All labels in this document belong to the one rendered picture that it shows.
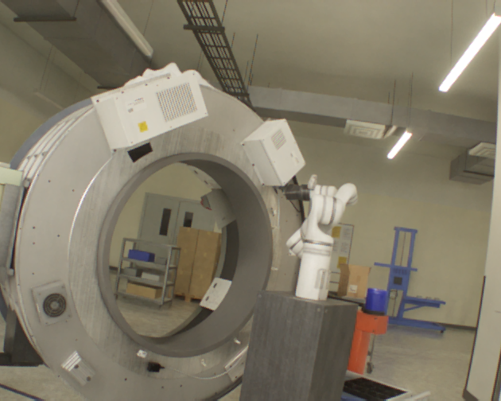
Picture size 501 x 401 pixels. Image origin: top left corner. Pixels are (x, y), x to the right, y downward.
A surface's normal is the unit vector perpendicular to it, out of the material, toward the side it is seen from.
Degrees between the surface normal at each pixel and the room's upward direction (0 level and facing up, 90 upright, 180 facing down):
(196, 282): 90
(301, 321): 90
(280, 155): 90
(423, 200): 90
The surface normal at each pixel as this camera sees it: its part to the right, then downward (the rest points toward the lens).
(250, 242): -0.73, 0.06
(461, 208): -0.12, -0.12
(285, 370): -0.60, -0.18
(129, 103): 0.68, 0.04
